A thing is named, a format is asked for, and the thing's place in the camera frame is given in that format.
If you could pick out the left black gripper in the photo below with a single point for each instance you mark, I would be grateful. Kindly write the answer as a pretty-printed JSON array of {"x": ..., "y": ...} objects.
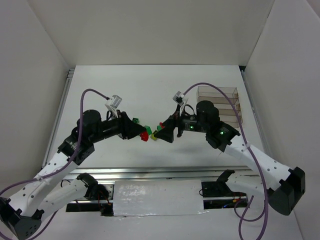
[{"x": 124, "y": 125}]

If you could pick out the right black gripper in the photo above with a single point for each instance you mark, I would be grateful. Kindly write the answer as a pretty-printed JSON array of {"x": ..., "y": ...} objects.
[{"x": 177, "y": 125}]

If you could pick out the dark green lego brick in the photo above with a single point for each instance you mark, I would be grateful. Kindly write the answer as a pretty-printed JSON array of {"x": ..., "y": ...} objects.
[{"x": 136, "y": 120}]

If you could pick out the yellow-green sloped lego brick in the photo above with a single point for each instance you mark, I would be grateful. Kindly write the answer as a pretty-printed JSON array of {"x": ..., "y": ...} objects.
[{"x": 153, "y": 137}]

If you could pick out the red rounded lego brick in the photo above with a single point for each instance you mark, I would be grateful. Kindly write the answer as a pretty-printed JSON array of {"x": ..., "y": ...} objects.
[{"x": 144, "y": 136}]

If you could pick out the small green lego brick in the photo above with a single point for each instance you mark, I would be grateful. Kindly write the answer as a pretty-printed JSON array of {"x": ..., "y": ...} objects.
[{"x": 148, "y": 129}]

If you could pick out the red rectangular lego brick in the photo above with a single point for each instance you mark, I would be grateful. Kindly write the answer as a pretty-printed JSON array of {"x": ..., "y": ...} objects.
[{"x": 162, "y": 125}]

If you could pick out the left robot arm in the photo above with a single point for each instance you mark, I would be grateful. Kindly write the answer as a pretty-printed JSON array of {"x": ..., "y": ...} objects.
[{"x": 24, "y": 212}]

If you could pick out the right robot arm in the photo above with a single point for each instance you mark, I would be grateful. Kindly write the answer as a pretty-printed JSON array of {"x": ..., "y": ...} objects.
[{"x": 281, "y": 185}]

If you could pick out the silver foil panel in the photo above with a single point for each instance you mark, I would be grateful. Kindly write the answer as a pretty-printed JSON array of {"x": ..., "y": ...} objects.
[{"x": 157, "y": 198}]

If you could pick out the clear compartment container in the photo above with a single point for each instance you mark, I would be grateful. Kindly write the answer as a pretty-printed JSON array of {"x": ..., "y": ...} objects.
[{"x": 226, "y": 112}]

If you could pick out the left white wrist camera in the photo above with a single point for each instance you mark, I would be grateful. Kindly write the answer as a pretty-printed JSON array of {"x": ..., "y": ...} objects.
[{"x": 112, "y": 104}]

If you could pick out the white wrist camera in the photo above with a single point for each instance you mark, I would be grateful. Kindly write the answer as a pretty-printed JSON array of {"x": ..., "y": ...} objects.
[
  {"x": 181, "y": 100},
  {"x": 112, "y": 104}
]

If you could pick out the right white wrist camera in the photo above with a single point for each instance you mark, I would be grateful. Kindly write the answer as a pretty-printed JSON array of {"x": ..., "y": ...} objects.
[{"x": 181, "y": 100}]

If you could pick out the aluminium front rail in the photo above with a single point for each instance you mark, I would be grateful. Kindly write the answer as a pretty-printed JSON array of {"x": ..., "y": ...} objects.
[{"x": 157, "y": 173}]

